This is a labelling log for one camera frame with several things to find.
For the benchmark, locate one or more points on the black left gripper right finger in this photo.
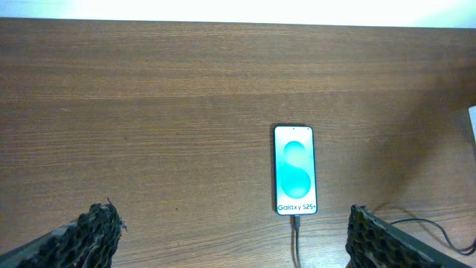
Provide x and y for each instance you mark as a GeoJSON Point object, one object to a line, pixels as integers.
{"type": "Point", "coordinates": [372, 242]}

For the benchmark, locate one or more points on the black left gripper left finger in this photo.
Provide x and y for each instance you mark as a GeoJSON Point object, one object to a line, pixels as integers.
{"type": "Point", "coordinates": [89, 241]}

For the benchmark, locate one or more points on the blue Galaxy smartphone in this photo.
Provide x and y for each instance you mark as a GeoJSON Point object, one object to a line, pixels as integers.
{"type": "Point", "coordinates": [296, 187]}

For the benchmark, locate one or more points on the white power strip red switches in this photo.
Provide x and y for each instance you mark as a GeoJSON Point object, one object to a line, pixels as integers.
{"type": "Point", "coordinates": [472, 117]}

